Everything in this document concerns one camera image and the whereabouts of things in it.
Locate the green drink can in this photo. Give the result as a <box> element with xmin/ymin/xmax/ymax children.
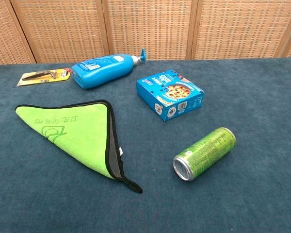
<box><xmin>173</xmin><ymin>127</ymin><xmax>237</xmax><ymax>182</ymax></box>

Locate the blue cookie box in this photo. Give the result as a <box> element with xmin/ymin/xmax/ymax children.
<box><xmin>136</xmin><ymin>69</ymin><xmax>205</xmax><ymax>122</ymax></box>

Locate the woven wooden folding screen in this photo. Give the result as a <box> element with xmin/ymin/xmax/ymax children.
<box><xmin>0</xmin><ymin>0</ymin><xmax>291</xmax><ymax>67</ymax></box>

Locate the blue pump bottle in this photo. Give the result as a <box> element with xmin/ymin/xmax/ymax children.
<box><xmin>71</xmin><ymin>48</ymin><xmax>147</xmax><ymax>90</ymax></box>

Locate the blue carpet table cover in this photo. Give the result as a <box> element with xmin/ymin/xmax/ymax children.
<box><xmin>0</xmin><ymin>57</ymin><xmax>291</xmax><ymax>233</ymax></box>

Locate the green and grey microfibre cloth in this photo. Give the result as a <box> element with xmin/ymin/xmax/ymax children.
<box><xmin>15</xmin><ymin>99</ymin><xmax>143</xmax><ymax>194</ymax></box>

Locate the yellow razor blister pack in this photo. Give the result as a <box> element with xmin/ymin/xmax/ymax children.
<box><xmin>16</xmin><ymin>67</ymin><xmax>72</xmax><ymax>87</ymax></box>

